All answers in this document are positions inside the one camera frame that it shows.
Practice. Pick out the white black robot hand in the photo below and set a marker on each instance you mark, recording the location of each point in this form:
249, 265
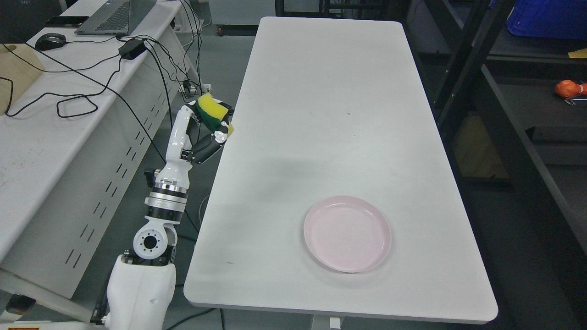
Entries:
190, 143

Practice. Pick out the green yellow sponge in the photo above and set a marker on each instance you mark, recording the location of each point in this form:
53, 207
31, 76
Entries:
216, 116

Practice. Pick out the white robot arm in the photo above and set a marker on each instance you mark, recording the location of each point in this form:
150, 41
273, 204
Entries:
142, 281

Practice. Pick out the dark metal shelf rack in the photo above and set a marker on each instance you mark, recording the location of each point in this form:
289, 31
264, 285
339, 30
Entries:
477, 65

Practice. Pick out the white power strip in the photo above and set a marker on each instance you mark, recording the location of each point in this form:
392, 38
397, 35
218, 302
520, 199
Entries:
190, 90

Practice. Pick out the black power adapter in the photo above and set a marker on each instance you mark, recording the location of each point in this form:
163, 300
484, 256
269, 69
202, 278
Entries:
132, 48

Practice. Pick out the white perforated side desk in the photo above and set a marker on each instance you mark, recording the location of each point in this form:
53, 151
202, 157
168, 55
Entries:
71, 151

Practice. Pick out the white table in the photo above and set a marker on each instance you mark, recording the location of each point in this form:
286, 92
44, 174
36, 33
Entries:
336, 107

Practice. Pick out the grey laptop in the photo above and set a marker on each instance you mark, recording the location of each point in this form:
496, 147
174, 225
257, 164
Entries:
116, 17

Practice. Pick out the black computer mouse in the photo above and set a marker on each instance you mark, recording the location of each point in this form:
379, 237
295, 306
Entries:
50, 41

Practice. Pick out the black smartphone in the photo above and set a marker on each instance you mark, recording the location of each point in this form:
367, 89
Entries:
66, 21

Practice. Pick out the pink round plate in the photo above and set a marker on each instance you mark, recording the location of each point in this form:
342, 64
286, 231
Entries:
347, 234

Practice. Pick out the brown cardboard box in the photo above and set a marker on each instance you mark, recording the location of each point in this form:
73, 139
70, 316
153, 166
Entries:
19, 68

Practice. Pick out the orange toy object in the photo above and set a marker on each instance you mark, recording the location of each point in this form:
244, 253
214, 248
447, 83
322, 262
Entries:
569, 89

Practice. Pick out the blue plastic crate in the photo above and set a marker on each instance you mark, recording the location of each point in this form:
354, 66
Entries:
559, 19

